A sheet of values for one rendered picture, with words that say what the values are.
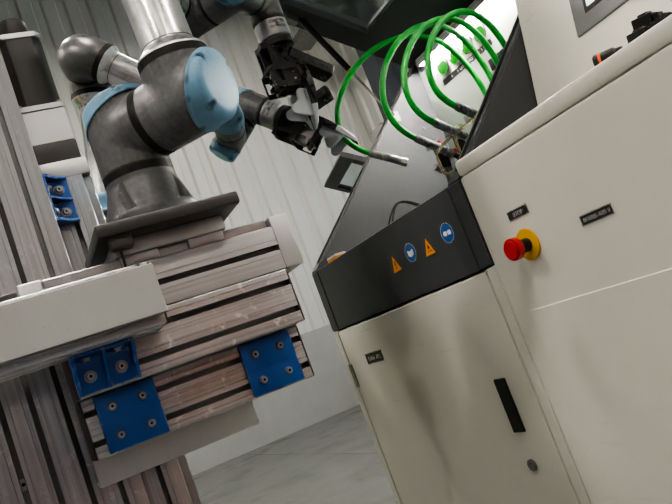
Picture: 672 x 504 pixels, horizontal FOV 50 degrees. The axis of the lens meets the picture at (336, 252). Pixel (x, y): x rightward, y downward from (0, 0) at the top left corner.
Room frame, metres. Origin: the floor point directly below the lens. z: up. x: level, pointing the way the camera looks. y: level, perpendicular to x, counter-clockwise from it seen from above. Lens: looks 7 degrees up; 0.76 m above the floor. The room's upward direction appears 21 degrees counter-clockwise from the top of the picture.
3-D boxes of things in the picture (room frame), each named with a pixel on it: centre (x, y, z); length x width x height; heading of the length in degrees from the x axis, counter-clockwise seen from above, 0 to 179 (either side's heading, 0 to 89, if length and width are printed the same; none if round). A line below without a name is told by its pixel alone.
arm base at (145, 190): (1.15, 0.26, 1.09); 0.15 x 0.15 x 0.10
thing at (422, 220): (1.54, -0.10, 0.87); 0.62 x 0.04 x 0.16; 27
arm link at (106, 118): (1.14, 0.25, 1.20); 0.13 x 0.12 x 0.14; 67
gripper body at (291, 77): (1.51, -0.03, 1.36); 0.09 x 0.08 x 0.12; 118
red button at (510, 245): (1.12, -0.27, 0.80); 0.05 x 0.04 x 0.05; 27
